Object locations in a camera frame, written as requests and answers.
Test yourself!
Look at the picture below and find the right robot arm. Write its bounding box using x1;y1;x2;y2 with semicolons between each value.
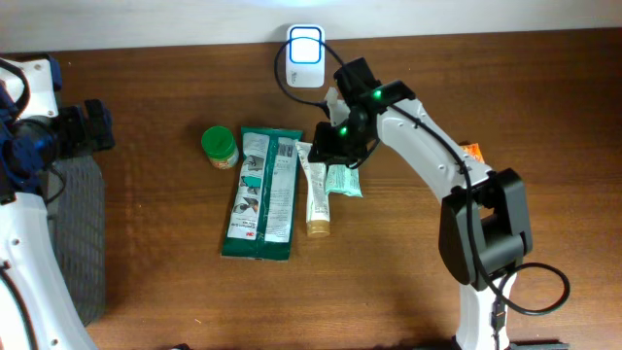
309;58;533;349

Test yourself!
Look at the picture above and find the mint green tissue pack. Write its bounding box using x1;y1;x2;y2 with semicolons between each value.
325;164;363;197

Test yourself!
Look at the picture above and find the white barcode scanner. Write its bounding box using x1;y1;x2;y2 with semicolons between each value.
286;24;326;88

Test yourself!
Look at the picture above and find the grey plastic basket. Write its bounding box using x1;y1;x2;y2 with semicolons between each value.
45;157;106;326

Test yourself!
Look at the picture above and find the orange Kleenex tissue pack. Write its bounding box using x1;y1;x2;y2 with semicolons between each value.
461;143;485;163

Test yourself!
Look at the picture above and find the green 3M wipes pack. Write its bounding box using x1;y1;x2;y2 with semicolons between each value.
221;127;303;262

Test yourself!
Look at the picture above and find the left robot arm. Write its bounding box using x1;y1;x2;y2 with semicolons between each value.
1;54;116;349

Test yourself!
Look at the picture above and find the green lid jar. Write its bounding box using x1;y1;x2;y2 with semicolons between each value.
201;125;239;169

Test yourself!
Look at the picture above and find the white lotion tube gold cap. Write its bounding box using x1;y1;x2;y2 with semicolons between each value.
295;141;330;238

